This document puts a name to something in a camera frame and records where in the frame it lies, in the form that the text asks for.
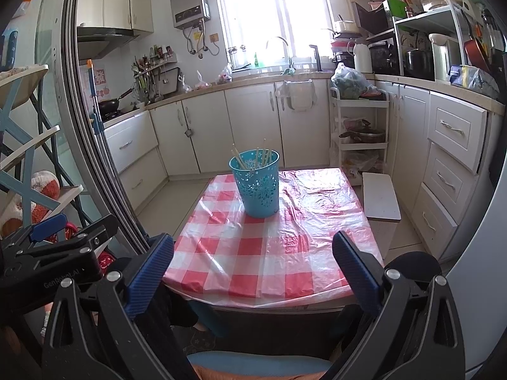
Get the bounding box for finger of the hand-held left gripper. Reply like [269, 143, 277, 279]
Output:
[0, 213, 68, 252]
[24, 214, 119, 260]

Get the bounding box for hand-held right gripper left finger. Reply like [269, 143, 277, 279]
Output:
[43, 233, 199, 380]

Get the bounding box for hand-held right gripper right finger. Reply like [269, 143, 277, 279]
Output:
[332, 230, 467, 380]

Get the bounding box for blue perforated plastic basket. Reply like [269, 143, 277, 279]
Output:
[228, 149, 280, 218]

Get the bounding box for bunch of wooden chopsticks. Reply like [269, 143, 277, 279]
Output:
[231, 138, 274, 169]

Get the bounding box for red printed cloth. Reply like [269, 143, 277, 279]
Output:
[63, 222, 117, 276]

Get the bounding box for red and white plush toy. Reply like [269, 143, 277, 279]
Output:
[0, 170, 62, 238]

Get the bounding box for white step stool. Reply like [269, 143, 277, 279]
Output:
[362, 172, 401, 222]

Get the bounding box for low table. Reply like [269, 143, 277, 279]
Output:
[170, 285, 357, 335]

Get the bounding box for pink checkered tablecloth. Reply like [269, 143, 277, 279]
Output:
[162, 167, 384, 305]

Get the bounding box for clear plastic bag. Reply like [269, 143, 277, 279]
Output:
[343, 152, 379, 175]

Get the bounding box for blue and orange seat cushion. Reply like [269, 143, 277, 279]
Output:
[186, 350, 333, 380]

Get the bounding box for black wok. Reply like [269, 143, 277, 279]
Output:
[98, 88, 134, 115]

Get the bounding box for lidded cooking pot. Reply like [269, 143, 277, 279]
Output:
[338, 127, 387, 144]

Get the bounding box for blue and white folding shelf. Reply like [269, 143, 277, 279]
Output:
[0, 63, 86, 238]

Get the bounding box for white storage trolley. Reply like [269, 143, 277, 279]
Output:
[329, 87, 391, 185]

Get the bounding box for white kitchen base cabinets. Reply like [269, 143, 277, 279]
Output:
[101, 72, 507, 262]

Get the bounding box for white hanging trash bin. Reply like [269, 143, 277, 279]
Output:
[274, 80, 318, 112]

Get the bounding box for plastic bag of vegetables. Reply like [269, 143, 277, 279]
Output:
[331, 62, 377, 99]

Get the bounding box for range hood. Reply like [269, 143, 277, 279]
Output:
[76, 27, 139, 60]

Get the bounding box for white thermos jug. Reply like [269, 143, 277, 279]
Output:
[352, 40, 373, 74]

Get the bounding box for black stock pot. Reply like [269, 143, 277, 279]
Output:
[404, 48, 435, 80]

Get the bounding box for chrome sink faucet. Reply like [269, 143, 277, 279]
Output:
[265, 36, 294, 71]

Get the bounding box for blue food packet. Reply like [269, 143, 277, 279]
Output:
[449, 64, 500, 99]

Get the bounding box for stack of red bowls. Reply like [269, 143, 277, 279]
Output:
[331, 37, 355, 54]

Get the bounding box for white electric water boiler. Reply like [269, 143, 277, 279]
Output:
[429, 34, 462, 84]

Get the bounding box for white pot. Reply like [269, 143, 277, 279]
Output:
[333, 15, 359, 33]

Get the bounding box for red frying pan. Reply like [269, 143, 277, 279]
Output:
[463, 20, 492, 74]

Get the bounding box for black microwave oven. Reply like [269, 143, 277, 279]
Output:
[352, 0, 397, 36]

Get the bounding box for grey gas water heater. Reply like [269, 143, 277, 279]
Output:
[169, 0, 211, 29]

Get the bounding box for white countertop shelf rack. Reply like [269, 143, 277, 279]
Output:
[394, 0, 476, 82]

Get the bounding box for green cutting board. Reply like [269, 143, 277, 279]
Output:
[386, 0, 408, 20]

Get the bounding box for kitchen window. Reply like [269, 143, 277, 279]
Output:
[212, 0, 353, 70]

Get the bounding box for mop with metal handle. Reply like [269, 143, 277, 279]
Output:
[86, 59, 106, 135]

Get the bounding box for sliding door frame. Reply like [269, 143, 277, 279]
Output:
[59, 0, 153, 258]

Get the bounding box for red patterned wall stickers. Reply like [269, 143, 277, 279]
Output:
[81, 67, 109, 99]

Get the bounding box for wall utensil rack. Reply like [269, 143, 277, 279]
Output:
[132, 45, 179, 104]

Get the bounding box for white wall cabinets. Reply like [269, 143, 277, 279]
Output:
[76, 0, 154, 34]

